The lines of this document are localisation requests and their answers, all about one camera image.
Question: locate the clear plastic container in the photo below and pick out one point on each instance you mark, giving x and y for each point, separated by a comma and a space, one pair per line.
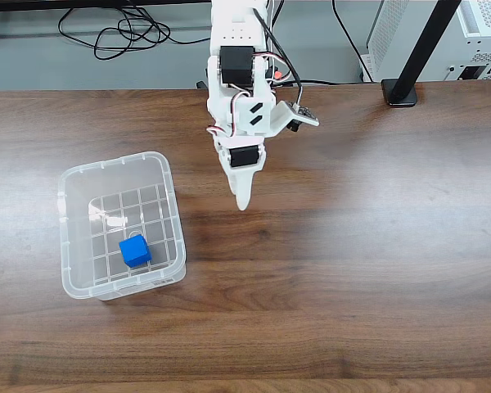
122, 282

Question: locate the blue cube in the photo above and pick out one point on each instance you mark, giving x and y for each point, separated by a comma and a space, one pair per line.
135, 251

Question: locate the white camera mount with camera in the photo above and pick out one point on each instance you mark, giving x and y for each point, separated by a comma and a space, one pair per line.
255, 116

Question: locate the white computer case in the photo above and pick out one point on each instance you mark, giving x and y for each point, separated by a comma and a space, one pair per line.
487, 24

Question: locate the black pole stand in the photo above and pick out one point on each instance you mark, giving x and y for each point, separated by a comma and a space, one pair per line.
429, 41

